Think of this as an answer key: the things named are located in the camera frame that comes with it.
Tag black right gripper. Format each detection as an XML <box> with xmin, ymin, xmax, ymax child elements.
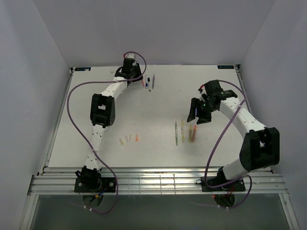
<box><xmin>187</xmin><ymin>97</ymin><xmax>217</xmax><ymax>125</ymax></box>

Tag blue gel pen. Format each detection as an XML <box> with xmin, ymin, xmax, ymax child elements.
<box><xmin>144</xmin><ymin>75</ymin><xmax>148</xmax><ymax>89</ymax></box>

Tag orange highlighter pen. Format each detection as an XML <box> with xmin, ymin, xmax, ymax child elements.
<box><xmin>191</xmin><ymin>125</ymin><xmax>197</xmax><ymax>142</ymax></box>

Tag yellow gel pen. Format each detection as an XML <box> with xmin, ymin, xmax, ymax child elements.
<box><xmin>181</xmin><ymin>119</ymin><xmax>185</xmax><ymax>143</ymax></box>

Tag yellow highlighter pen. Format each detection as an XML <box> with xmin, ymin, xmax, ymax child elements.
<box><xmin>189</xmin><ymin>125</ymin><xmax>192</xmax><ymax>143</ymax></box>

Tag green gel pen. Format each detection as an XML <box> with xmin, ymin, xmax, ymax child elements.
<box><xmin>175</xmin><ymin>121</ymin><xmax>178</xmax><ymax>146</ymax></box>

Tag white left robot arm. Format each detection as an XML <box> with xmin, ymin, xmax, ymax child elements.
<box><xmin>76</xmin><ymin>54</ymin><xmax>142</xmax><ymax>192</ymax></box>

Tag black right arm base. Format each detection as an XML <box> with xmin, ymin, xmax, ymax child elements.
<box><xmin>196</xmin><ymin>176</ymin><xmax>247</xmax><ymax>193</ymax></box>

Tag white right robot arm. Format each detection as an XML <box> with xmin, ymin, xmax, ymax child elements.
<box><xmin>187</xmin><ymin>80</ymin><xmax>280</xmax><ymax>190</ymax></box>

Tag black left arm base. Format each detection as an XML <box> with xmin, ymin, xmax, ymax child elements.
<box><xmin>73</xmin><ymin>177</ymin><xmax>116</xmax><ymax>193</ymax></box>

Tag right blue corner label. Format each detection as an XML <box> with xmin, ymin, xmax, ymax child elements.
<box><xmin>217</xmin><ymin>65</ymin><xmax>234</xmax><ymax>69</ymax></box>

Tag blue corner label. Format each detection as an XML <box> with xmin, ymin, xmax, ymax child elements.
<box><xmin>217</xmin><ymin>65</ymin><xmax>234</xmax><ymax>69</ymax></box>
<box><xmin>74</xmin><ymin>67</ymin><xmax>91</xmax><ymax>71</ymax></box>

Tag left blue corner label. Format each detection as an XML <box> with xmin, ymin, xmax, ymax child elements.
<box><xmin>74</xmin><ymin>67</ymin><xmax>91</xmax><ymax>71</ymax></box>

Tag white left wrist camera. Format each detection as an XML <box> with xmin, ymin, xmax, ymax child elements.
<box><xmin>124</xmin><ymin>53</ymin><xmax>135</xmax><ymax>60</ymax></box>

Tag aluminium front frame rails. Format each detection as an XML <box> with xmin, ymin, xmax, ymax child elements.
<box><xmin>28</xmin><ymin>167</ymin><xmax>288</xmax><ymax>196</ymax></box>

